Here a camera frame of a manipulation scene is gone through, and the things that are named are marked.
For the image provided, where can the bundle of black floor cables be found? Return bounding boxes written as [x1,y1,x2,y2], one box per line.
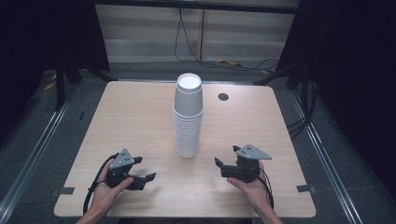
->
[286,80,319,140]

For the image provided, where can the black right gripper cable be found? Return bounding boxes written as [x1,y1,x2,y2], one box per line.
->
[247,162,276,210]

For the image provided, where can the black overhead crossbar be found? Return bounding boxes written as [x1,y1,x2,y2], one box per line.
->
[92,0,301,15]

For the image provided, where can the metal floor rail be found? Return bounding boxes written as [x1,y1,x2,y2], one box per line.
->
[0,92,76,217]
[289,90,365,224]

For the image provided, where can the stack of white paper cups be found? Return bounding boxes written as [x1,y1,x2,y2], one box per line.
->
[172,106,205,159]

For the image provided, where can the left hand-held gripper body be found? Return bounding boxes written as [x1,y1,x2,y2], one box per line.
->
[106,148,135,189]

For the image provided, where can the person's left hand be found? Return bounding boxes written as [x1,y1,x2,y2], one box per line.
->
[90,160,134,216]

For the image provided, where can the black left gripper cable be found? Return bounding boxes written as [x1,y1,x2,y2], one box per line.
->
[82,152,120,216]

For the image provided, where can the black metal stand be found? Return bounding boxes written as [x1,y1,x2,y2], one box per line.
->
[54,57,82,112]
[253,62,302,87]

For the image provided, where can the black hanging wall cable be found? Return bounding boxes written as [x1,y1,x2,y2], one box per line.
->
[173,7,280,73]

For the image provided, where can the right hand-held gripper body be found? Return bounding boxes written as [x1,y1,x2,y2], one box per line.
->
[235,144,273,184]

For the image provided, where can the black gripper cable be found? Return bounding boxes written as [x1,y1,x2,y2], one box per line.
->
[82,152,120,216]
[247,162,276,210]

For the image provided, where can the person's right hand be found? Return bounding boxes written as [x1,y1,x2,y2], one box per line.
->
[226,161,275,216]

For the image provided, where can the black curtain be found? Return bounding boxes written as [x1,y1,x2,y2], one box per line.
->
[0,0,110,138]
[276,0,396,195]

